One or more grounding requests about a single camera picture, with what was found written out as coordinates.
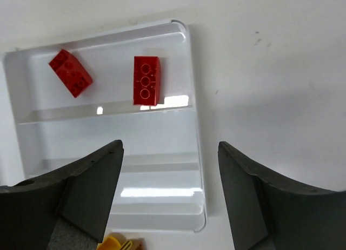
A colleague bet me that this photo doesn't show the yellow lego brick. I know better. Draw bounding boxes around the yellow lego brick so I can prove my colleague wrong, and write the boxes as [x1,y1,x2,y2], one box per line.
[96,235,133,250]

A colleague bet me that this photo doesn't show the white compartment tray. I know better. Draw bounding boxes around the white compartment tray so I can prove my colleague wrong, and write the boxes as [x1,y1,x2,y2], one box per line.
[1,19,207,232]

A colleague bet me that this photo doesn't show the red lego brick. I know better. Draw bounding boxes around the red lego brick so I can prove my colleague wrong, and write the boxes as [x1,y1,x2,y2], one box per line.
[133,56,161,106]
[49,49,93,98]

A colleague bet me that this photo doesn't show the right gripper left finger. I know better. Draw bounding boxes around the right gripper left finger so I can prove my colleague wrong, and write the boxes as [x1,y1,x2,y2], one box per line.
[1,140,124,249]

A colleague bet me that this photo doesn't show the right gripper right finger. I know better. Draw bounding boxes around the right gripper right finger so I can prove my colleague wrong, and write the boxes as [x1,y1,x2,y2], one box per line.
[218,141,345,249]

